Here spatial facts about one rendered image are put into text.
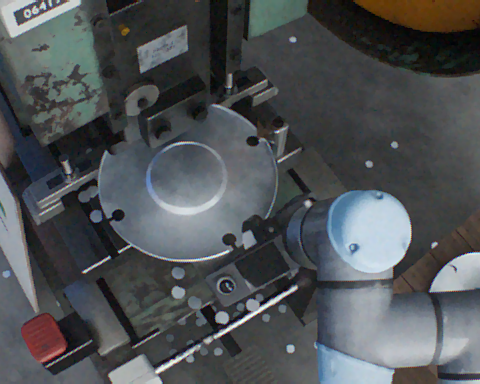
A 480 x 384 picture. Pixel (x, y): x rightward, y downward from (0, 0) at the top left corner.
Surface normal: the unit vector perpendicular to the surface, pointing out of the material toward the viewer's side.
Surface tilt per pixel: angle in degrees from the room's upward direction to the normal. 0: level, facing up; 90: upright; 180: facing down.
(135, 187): 0
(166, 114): 90
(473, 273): 0
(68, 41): 90
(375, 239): 25
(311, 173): 0
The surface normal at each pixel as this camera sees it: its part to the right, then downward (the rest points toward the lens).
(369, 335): 0.04, -0.10
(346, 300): -0.40, -0.09
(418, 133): 0.03, -0.44
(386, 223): 0.27, -0.10
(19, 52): 0.55, 0.76
